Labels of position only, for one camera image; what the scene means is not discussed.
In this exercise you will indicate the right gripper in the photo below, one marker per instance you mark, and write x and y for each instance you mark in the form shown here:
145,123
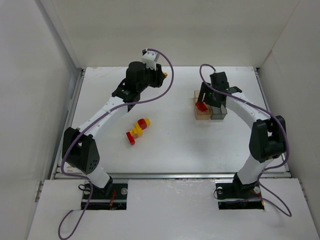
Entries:
208,95

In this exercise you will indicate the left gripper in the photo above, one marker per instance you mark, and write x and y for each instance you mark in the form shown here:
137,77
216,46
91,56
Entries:
157,76

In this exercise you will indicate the red lego brick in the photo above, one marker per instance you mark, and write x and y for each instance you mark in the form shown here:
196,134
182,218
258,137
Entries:
201,106

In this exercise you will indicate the red and yellow lego stack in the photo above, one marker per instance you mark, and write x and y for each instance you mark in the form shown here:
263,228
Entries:
138,130

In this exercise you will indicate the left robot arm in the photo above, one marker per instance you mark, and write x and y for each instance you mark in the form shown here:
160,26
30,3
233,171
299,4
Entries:
79,147

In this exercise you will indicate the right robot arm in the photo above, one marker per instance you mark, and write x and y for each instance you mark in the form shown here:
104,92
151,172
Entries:
267,138

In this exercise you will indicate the grey transparent container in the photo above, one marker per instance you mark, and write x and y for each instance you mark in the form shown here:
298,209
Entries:
218,113

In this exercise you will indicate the orange transparent container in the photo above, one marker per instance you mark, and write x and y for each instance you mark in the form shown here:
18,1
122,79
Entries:
201,115

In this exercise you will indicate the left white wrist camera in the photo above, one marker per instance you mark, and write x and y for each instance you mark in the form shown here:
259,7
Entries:
150,58

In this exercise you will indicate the aluminium rail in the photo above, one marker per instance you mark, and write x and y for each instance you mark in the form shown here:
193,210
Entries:
171,176

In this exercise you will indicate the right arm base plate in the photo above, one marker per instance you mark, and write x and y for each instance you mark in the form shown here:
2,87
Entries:
230,197

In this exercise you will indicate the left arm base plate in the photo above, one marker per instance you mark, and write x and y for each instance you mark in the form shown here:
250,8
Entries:
115,200

